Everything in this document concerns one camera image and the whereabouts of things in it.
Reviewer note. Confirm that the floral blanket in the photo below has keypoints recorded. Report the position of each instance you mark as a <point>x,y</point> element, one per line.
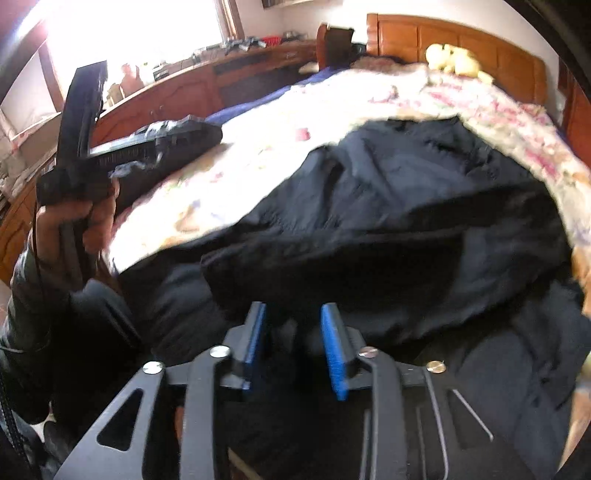
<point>323,129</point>

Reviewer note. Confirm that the black coat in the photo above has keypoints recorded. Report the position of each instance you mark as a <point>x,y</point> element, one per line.
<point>486,398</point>

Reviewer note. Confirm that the left forearm dark sleeve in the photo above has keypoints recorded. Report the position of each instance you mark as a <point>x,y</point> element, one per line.
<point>50,341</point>

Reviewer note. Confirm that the blue bed sheet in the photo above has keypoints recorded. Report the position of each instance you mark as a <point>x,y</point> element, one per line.
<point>226,114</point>

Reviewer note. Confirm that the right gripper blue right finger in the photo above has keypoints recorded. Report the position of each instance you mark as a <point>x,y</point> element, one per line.
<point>342,345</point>

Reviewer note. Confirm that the yellow plush toy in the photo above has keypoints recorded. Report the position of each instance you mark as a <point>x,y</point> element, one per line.
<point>456,60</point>

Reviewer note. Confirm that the left hand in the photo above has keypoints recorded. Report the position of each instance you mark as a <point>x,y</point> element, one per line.
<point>69,236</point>

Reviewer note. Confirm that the wooden chair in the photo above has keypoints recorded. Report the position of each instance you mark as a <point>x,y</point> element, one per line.
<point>333,46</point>

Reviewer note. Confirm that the long wooden desk cabinet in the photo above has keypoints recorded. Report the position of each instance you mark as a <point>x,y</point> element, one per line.
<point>199,90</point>

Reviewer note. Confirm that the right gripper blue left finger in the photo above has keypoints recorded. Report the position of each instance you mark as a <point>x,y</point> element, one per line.
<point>245,344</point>

